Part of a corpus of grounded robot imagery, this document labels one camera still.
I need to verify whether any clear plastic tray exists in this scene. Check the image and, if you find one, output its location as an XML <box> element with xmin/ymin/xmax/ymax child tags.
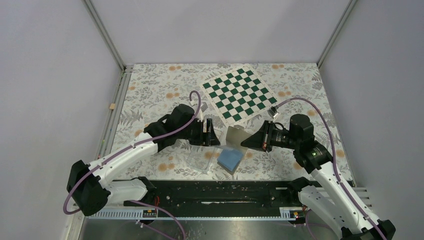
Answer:
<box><xmin>186</xmin><ymin>145</ymin><xmax>218</xmax><ymax>174</ymax></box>

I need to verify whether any green white chessboard mat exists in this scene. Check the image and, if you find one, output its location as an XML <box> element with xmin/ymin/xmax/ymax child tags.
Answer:
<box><xmin>200</xmin><ymin>64</ymin><xmax>278</xmax><ymax>127</ymax></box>

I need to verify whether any grey leather card holder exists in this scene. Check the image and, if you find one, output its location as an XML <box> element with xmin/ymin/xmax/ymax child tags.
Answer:
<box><xmin>217</xmin><ymin>125</ymin><xmax>251</xmax><ymax>175</ymax></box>

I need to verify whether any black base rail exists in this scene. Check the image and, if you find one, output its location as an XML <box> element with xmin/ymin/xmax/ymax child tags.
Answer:
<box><xmin>92</xmin><ymin>178</ymin><xmax>302</xmax><ymax>220</ymax></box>

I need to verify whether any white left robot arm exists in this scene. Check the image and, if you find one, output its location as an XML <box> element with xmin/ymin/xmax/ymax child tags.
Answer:
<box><xmin>63</xmin><ymin>104</ymin><xmax>221</xmax><ymax>216</ymax></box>

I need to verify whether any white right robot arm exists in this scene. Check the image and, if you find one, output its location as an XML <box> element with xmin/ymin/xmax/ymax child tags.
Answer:
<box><xmin>241</xmin><ymin>114</ymin><xmax>396</xmax><ymax>240</ymax></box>

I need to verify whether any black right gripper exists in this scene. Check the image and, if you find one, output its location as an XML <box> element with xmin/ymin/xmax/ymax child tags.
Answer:
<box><xmin>241</xmin><ymin>120</ymin><xmax>300</xmax><ymax>153</ymax></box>

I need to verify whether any floral tablecloth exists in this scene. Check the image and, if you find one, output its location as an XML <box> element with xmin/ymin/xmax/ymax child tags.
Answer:
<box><xmin>112</xmin><ymin>63</ymin><xmax>354</xmax><ymax>181</ymax></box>

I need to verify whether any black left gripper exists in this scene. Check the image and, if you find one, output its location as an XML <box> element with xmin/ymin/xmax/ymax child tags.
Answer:
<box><xmin>177</xmin><ymin>118</ymin><xmax>220</xmax><ymax>147</ymax></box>

